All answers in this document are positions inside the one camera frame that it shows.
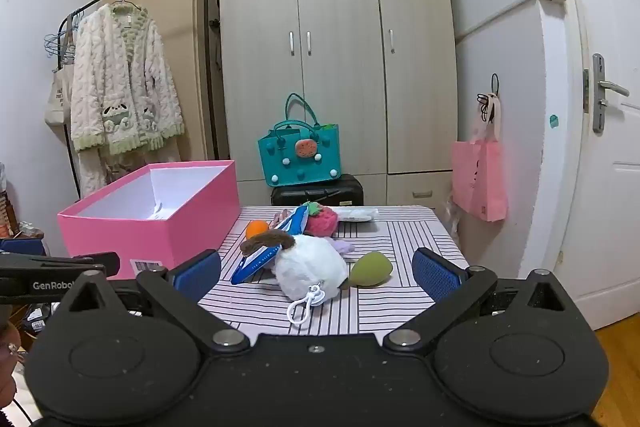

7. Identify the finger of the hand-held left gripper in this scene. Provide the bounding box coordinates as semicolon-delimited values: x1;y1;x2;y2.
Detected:
0;277;77;306
0;251;121;280

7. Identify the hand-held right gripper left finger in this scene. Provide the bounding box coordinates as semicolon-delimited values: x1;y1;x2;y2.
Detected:
52;249;251;354

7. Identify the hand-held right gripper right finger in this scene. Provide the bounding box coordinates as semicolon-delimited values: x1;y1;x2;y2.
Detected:
382;248;583;354

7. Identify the pink cardboard box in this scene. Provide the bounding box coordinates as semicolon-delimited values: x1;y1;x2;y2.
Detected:
56;160;241;281

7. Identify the blue packet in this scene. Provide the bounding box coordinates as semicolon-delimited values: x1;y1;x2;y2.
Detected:
230;205;309;285

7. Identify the green makeup sponge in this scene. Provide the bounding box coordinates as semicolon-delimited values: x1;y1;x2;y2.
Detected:
349;251;394;286

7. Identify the white tissue packet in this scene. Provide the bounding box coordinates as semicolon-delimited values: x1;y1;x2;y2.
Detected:
334;207;379;223

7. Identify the white plush toy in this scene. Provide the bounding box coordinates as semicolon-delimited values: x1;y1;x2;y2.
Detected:
240;229;349;324

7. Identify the clear plastic bag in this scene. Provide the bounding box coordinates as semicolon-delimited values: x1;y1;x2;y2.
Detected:
442;199;463;243

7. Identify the striped tablecloth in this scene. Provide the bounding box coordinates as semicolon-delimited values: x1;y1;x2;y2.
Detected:
197;205;471;337

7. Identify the pink paper bag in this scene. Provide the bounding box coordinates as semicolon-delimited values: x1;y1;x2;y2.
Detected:
451;93;508;223

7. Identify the pink strawberry plush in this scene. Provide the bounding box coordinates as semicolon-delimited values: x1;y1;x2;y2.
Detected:
300;201;341;238

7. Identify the black suitcase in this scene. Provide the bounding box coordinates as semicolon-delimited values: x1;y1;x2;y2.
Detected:
271;174;365;208

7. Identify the teal tote bag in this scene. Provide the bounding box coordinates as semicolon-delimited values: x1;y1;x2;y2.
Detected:
257;93;346;188

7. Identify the canvas tote bag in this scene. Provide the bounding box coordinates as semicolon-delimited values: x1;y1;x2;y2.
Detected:
44;29;76;128

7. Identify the white door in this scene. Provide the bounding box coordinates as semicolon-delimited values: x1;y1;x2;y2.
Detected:
545;0;640;333

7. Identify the fluffy white panda cardigan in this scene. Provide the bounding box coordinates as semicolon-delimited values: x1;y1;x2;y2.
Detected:
70;2;185;198

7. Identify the light wood three-door wardrobe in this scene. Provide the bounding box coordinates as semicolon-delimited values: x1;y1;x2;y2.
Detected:
215;0;458;212

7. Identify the tall beige cabinet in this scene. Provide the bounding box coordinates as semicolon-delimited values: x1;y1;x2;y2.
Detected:
97;0;231;162

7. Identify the wall hook with hair ties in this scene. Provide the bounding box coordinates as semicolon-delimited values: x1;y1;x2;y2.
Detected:
476;73;501;118

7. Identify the metal door handle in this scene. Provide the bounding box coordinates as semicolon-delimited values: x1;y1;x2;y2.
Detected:
584;53;631;134

